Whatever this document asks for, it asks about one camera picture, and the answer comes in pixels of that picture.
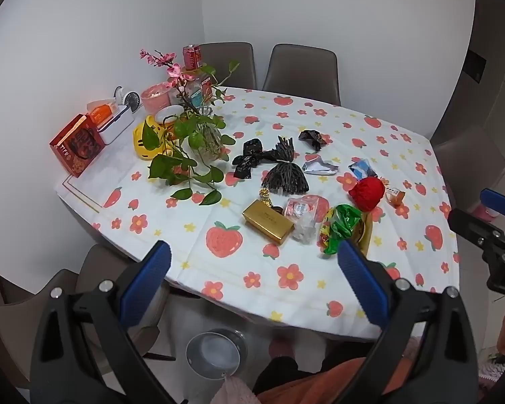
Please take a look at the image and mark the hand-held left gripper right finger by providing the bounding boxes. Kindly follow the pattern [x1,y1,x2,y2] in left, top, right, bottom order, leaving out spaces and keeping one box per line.
[328,240,476,404]

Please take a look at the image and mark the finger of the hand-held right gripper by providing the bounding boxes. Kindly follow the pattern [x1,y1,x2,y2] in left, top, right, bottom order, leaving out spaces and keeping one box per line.
[448,208,505,258]
[480,189,505,220]

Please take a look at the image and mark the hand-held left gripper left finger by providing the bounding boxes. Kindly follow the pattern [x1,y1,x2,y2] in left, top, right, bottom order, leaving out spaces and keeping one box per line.
[29,240,186,404]

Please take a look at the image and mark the gold tray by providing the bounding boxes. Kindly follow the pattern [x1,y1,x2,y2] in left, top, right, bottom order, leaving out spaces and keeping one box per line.
[356,212,375,257]

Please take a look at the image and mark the green plastic wrapper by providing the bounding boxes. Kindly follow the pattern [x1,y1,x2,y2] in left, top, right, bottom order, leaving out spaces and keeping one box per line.
[317,204,365,255]

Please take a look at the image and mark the small orange wrapper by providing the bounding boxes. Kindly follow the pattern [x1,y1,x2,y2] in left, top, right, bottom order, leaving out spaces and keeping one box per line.
[385,185,406,207]

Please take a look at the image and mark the red ball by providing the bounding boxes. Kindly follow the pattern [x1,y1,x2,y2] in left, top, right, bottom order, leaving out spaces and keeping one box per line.
[348,177,385,212]

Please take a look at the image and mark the clear plastic package pink label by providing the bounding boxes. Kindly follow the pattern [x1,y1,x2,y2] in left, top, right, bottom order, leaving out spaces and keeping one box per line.
[284,194,331,245]

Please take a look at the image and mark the round metal bin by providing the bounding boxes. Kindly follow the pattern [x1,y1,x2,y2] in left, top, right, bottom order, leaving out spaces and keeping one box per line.
[185,328,248,377]

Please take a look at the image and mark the gold box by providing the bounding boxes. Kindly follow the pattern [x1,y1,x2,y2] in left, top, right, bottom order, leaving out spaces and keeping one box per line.
[242,200,296,247]

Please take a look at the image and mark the blue blister pack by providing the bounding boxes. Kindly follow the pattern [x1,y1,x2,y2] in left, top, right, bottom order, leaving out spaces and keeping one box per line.
[348,158,379,181]

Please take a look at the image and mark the white paper receipt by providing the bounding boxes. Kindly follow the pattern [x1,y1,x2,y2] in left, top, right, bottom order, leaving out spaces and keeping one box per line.
[302,154,341,176]

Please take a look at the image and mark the black fringed wrapper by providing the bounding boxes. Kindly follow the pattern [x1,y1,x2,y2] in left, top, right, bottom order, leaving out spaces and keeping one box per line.
[261,135,311,196]

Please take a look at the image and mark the dark dotted foil wrapper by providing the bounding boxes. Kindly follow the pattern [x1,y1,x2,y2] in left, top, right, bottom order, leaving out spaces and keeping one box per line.
[299,128,332,153]

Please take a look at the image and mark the strawberry flower printed tablecloth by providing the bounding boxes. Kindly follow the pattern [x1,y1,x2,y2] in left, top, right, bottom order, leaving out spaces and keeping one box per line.
[55,86,464,341]

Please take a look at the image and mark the pink slipper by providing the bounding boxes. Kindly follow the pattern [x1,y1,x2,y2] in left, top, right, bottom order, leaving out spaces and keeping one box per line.
[268,339,297,360]

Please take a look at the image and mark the orange pink garment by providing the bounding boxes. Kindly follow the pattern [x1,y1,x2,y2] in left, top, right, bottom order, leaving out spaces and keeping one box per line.
[257,356,413,404]

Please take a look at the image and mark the person's leg black pants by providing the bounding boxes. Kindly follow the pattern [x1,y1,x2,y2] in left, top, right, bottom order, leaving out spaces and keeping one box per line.
[252,356,363,394]

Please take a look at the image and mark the yellow cat mug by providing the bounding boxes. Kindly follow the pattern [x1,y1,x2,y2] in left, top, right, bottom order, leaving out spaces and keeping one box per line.
[134,114,177,161]

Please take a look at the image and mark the pink fuzzy cloth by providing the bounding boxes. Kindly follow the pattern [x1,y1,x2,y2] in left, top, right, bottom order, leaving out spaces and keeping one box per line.
[219,372,257,404]

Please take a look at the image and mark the green pothos plant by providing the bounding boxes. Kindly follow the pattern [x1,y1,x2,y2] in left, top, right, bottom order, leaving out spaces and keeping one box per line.
[141,61,240,207]

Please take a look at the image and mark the clear glass vase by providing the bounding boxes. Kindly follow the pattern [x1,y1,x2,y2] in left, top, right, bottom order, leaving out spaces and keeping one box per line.
[187,107,226,165]

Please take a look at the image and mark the red gift box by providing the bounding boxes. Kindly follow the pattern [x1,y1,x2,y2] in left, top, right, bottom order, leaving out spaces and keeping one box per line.
[49,113,106,177]

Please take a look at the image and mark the white rectangular box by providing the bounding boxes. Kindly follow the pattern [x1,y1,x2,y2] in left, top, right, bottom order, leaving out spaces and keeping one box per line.
[99,105,136,144]

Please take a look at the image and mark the white cup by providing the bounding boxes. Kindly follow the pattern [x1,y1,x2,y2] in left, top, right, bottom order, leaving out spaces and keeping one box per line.
[155,104,186,129]

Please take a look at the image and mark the orange packet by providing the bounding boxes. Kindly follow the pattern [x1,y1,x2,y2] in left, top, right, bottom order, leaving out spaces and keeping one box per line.
[86,100,116,129]

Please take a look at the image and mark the small white fan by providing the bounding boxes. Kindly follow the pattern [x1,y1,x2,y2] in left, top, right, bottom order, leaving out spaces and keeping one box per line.
[113,86,141,112]

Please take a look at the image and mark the pink round jar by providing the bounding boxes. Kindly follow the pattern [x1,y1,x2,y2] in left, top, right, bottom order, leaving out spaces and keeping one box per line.
[140,84,172,113]

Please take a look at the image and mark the clear jar teal label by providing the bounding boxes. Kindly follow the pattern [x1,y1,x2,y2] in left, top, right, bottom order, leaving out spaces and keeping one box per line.
[185,76,205,110]

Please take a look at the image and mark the pink blossom branch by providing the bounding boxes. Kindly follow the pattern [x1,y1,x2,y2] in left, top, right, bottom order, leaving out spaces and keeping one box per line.
[140,48,194,114]

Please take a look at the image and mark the red drink can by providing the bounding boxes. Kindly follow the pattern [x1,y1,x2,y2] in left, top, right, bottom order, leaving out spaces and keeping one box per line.
[182,44,201,70]

